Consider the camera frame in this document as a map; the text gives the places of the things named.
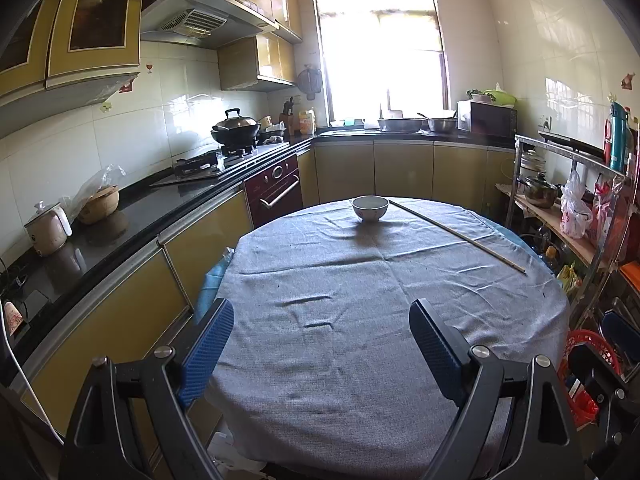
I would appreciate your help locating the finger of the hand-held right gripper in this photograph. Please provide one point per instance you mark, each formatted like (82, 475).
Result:
(624, 335)
(595, 367)

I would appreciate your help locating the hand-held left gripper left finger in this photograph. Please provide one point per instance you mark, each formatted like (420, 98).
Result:
(207, 355)

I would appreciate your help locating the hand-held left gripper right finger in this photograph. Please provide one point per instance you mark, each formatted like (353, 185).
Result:
(437, 352)

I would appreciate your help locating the red plastic basket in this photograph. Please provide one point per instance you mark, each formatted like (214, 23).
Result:
(575, 395)

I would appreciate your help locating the blue plastic sheet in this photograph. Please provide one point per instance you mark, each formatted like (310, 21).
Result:
(214, 282)

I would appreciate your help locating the round table with grey cloth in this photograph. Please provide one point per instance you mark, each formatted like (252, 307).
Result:
(360, 280)

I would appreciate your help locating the long thin wooden stick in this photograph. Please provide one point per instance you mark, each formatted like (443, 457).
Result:
(460, 237)

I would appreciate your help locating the red plastic shopping bag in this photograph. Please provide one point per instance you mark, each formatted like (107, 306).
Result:
(609, 215)

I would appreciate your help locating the white and pink plastic bag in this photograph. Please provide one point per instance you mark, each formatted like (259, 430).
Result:
(575, 212)

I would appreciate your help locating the white ceramic bowl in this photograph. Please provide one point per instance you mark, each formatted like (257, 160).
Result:
(370, 208)

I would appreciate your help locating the stainless steel pot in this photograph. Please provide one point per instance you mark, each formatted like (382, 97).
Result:
(539, 191)

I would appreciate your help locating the metal storage rack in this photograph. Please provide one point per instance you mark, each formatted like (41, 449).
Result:
(575, 170)

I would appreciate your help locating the dark red built-in oven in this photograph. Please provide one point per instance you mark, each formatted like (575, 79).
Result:
(274, 191)

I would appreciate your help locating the black induction cooker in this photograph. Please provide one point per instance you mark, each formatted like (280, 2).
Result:
(25, 297)

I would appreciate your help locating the black gas stove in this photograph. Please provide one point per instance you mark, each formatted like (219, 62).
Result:
(215, 162)

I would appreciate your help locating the red thermos bottle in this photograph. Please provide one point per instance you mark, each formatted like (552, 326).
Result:
(608, 142)

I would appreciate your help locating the pink paper cup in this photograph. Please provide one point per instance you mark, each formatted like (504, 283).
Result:
(15, 317)

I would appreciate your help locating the teal thermos bottle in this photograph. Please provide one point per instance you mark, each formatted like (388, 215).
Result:
(619, 135)

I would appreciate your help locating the small white electric cooker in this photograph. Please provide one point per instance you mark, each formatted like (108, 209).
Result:
(47, 232)

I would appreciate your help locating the clear plastic bag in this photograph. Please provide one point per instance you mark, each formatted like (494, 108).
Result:
(95, 180)

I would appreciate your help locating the small metal basin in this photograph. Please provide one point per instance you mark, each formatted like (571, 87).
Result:
(442, 124)

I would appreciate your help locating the black wok with lid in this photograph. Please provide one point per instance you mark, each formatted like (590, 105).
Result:
(235, 127)

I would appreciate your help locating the wide metal basin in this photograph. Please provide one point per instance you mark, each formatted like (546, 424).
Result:
(400, 124)

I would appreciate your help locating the dark microwave oven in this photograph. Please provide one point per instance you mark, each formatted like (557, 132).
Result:
(487, 118)

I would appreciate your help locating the knife block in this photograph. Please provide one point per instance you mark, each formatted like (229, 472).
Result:
(287, 116)

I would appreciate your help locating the yellow oil bottle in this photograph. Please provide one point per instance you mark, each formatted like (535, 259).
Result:
(306, 121)

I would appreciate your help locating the green plastic colander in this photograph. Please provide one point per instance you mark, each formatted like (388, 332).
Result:
(496, 96)

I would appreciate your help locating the round hanging strainer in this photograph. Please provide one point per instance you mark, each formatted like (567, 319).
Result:
(310, 82)

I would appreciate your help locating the bright kitchen window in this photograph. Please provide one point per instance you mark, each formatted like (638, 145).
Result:
(380, 45)

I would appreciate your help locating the silver range hood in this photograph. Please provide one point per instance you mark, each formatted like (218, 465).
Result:
(200, 17)

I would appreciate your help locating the yellow framed upper cabinets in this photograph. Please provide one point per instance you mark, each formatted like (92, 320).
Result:
(75, 40)

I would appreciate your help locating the small wall outlet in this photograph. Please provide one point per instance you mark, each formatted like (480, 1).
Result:
(547, 122)

